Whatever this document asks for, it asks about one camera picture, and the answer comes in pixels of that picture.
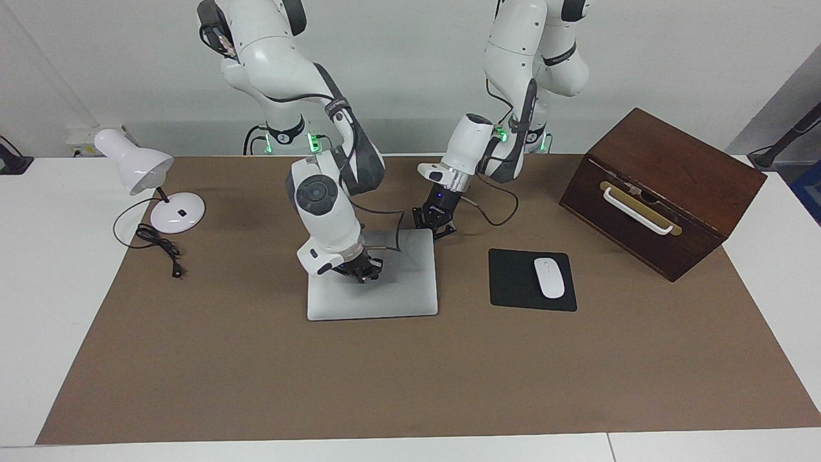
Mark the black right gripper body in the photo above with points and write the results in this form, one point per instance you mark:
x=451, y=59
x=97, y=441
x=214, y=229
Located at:
x=351, y=264

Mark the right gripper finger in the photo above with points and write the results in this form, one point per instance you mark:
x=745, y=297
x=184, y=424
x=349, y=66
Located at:
x=364, y=276
x=376, y=264

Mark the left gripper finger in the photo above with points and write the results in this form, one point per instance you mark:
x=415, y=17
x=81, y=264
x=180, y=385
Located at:
x=423, y=219
x=446, y=230

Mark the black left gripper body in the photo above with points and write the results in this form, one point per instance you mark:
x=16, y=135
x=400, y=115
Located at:
x=441, y=205

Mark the grey laptop computer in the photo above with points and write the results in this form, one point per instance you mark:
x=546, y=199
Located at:
x=385, y=301

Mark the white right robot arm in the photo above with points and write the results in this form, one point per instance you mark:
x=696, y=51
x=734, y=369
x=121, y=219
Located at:
x=327, y=218

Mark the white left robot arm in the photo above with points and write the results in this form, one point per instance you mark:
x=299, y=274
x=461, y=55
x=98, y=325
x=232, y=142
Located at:
x=471, y=141

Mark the black mouse pad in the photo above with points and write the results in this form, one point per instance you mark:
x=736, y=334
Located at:
x=513, y=282

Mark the white computer mouse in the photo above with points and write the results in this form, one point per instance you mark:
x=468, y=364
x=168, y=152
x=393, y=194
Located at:
x=550, y=279

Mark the brown table mat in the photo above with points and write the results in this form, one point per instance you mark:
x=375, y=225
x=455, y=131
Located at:
x=410, y=385

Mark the white desk lamp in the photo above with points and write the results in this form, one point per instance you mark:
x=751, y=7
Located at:
x=179, y=215

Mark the dark brown wooden box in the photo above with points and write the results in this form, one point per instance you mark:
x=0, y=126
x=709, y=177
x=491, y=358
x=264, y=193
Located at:
x=673, y=160

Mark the black tripod stand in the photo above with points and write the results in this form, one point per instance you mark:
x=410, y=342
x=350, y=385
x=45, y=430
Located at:
x=779, y=144

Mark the black stand foot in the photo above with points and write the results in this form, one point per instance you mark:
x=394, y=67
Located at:
x=13, y=165

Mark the blue object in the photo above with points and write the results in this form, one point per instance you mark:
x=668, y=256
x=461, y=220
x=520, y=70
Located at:
x=809, y=192

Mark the white wall socket box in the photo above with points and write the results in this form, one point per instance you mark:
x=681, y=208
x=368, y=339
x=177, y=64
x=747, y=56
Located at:
x=80, y=138

